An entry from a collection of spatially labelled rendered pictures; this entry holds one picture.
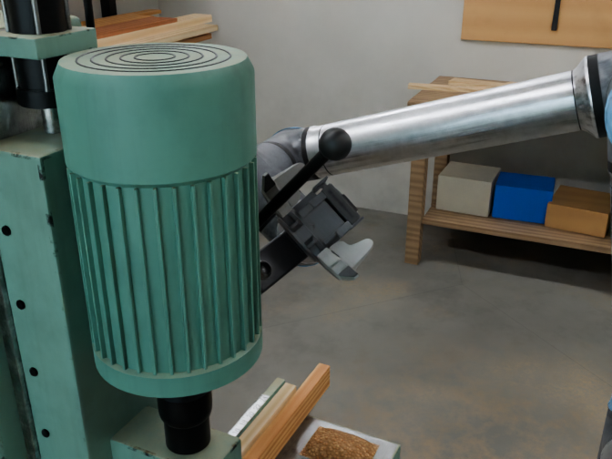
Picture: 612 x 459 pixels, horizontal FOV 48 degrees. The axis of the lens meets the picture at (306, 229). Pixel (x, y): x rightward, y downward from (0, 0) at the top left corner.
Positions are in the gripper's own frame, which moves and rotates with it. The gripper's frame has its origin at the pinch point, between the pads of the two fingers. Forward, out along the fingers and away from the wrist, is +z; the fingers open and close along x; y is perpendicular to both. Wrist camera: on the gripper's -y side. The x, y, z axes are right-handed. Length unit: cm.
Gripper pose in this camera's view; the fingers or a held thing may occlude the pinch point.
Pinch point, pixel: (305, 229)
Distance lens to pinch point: 75.8
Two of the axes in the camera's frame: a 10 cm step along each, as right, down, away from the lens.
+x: 6.7, 7.5, -0.2
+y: 7.4, -6.6, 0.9
